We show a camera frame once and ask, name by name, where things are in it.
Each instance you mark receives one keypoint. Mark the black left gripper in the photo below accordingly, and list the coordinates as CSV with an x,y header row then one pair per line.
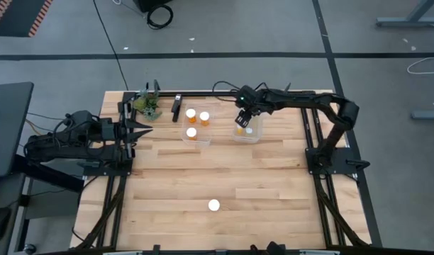
x,y
114,131

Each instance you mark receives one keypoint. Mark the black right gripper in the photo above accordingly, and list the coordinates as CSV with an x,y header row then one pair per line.
x,y
250,111

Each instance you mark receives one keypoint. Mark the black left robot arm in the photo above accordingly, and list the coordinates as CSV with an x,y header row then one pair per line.
x,y
61,148

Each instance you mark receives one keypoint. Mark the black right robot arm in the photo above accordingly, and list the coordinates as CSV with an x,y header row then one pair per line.
x,y
309,101

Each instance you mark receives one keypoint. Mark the clear plastic bin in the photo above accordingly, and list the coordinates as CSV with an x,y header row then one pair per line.
x,y
199,140
256,136

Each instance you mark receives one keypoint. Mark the small artificial green plant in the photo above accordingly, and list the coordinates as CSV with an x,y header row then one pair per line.
x,y
147,104

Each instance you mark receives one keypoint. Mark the black clamp lever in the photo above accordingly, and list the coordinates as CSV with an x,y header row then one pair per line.
x,y
359,164

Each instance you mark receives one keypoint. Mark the black desk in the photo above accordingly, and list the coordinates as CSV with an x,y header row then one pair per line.
x,y
8,124

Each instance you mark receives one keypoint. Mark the black rounded object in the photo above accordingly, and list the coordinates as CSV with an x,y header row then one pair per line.
x,y
273,248

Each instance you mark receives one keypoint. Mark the grey desk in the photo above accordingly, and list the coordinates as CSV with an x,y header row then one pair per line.
x,y
4,191

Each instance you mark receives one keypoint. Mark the black caster wheel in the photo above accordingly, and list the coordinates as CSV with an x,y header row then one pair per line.
x,y
29,249

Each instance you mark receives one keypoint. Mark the black orange-striped floor mat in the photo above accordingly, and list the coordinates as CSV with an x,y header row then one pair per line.
x,y
18,17

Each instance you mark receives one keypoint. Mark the grey table foot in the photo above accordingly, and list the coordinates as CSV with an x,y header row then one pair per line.
x,y
428,115

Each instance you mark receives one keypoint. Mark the grey table leg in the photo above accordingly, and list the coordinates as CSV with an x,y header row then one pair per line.
x,y
408,22

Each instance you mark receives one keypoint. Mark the black table-level camera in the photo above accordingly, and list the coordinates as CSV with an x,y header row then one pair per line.
x,y
176,106

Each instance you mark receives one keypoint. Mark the black aluminium frame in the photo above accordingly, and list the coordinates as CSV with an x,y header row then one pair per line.
x,y
203,93

